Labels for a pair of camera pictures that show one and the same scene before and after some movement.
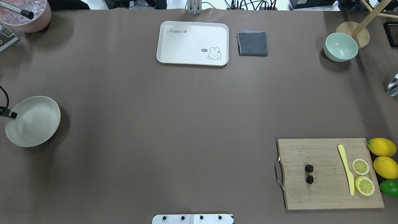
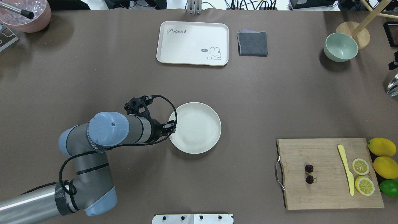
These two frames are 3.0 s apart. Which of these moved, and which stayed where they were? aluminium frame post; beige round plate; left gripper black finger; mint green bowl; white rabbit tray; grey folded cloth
Moved: beige round plate; left gripper black finger
Stayed: white rabbit tray; mint green bowl; aluminium frame post; grey folded cloth
